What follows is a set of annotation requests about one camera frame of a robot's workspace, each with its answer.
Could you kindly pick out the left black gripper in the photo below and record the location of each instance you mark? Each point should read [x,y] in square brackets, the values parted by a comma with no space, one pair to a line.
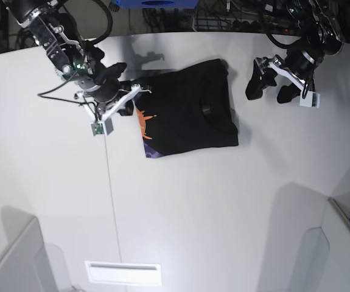
[300,60]

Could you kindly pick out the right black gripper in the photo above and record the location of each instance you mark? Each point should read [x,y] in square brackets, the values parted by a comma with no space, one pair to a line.
[103,85]

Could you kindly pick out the black T-shirt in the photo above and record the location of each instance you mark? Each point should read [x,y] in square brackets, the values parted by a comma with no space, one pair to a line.
[186,110]

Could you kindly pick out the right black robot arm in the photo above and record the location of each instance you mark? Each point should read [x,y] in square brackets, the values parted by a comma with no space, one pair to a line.
[76,59]

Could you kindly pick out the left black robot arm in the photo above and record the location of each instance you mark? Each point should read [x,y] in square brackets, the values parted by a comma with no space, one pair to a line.
[320,36]

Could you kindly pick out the blue plastic box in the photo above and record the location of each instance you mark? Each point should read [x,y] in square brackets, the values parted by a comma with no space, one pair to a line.
[166,4]

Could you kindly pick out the white table slot plate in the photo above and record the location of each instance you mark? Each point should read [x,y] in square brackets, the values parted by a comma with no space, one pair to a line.
[128,274]

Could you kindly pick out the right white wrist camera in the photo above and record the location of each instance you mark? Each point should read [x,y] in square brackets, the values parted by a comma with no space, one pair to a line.
[101,127]

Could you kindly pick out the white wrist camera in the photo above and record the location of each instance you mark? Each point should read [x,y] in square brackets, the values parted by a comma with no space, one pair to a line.
[308,96]
[101,127]

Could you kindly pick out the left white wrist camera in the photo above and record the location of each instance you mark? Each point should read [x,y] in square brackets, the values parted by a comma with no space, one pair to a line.
[308,96]

